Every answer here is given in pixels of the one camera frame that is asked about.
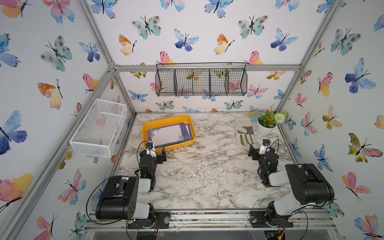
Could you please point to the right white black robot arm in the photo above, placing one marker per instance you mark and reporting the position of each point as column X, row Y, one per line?
column 309, row 188

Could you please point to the yellow plastic storage tray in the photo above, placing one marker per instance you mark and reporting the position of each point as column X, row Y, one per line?
column 168, row 122

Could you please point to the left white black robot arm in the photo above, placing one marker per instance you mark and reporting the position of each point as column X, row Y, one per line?
column 119, row 198

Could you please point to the white potted flower plant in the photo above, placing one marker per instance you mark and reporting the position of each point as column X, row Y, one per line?
column 268, row 120

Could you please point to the black wire wall basket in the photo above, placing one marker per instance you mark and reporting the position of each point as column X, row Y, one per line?
column 201, row 79

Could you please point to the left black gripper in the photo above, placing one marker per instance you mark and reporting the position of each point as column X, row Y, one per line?
column 157, row 156

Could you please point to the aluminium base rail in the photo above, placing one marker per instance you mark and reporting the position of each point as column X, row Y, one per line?
column 238, row 219

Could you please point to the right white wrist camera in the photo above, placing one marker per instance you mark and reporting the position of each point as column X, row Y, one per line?
column 264, row 146

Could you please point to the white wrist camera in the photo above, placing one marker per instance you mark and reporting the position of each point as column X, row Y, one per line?
column 149, row 146
column 264, row 146

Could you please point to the beige green gardening glove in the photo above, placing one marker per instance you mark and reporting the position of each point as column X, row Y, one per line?
column 244, row 132

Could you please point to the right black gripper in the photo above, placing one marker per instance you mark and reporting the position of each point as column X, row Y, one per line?
column 258, row 151

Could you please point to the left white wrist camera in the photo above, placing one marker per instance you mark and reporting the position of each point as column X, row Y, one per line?
column 149, row 146

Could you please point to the white mesh wall basket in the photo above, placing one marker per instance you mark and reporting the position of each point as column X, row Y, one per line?
column 97, row 134

